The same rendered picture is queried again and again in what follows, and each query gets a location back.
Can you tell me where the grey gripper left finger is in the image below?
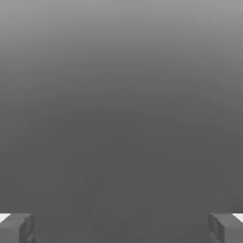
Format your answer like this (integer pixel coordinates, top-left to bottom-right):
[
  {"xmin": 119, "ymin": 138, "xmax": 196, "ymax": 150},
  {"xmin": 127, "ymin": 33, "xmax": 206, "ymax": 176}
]
[{"xmin": 0, "ymin": 212, "xmax": 36, "ymax": 243}]

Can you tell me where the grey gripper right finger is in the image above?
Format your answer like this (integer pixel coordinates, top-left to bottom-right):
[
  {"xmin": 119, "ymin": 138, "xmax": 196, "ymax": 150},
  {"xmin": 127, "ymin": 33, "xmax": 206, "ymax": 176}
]
[{"xmin": 207, "ymin": 212, "xmax": 243, "ymax": 243}]

